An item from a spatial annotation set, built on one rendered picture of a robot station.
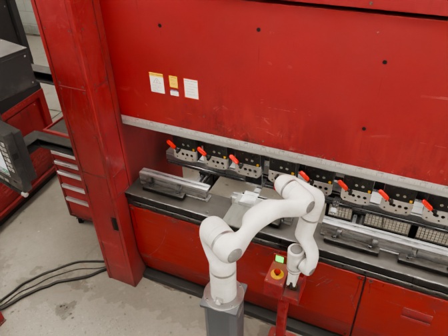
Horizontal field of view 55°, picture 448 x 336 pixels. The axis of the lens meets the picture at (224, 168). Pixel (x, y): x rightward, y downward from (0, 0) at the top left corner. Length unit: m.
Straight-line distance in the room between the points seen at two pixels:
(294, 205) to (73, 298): 2.17
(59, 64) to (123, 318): 1.81
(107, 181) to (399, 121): 1.72
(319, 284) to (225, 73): 1.36
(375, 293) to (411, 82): 1.23
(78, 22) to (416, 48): 1.55
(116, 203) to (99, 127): 0.58
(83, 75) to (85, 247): 1.86
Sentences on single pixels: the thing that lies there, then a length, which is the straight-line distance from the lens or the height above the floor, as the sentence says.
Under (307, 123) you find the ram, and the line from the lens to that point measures 2.15.
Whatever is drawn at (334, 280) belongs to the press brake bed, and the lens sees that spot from 2.65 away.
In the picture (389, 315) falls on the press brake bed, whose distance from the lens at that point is 2.77.
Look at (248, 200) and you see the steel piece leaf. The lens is 2.56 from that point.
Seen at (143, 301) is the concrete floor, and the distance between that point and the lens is 3.39.
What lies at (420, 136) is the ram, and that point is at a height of 1.64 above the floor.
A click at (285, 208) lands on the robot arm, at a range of 1.85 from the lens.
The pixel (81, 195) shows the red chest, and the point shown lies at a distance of 3.74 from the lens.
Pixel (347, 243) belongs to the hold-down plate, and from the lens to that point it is 2.52.
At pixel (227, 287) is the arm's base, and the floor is 1.12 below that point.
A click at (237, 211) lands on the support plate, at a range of 2.49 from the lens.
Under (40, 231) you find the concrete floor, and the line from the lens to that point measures 4.18.
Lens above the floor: 2.68
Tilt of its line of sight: 37 degrees down
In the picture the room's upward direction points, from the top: 2 degrees counter-clockwise
